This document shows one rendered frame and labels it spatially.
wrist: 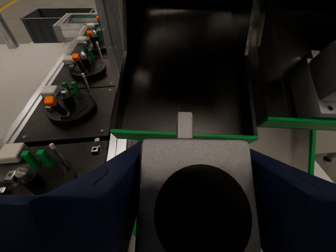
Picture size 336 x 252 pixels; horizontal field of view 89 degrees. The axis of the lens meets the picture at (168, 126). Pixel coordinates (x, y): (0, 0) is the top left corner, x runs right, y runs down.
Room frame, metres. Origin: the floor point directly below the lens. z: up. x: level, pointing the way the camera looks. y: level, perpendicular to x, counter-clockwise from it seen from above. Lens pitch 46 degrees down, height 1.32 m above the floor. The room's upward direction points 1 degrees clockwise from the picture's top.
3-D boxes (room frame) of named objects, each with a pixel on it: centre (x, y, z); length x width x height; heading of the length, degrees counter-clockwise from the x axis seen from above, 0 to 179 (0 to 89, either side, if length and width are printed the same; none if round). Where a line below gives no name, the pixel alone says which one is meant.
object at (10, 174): (0.16, 0.31, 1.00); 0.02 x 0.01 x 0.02; 8
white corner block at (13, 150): (0.23, 0.37, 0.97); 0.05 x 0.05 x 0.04; 8
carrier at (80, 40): (0.89, 0.36, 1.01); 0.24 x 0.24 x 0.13; 8
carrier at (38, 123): (0.40, 0.30, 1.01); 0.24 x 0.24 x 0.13; 8
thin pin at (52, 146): (0.19, 0.21, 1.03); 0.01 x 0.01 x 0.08
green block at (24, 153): (0.19, 0.28, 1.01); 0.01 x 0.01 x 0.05; 8
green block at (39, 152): (0.19, 0.25, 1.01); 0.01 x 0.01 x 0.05; 8
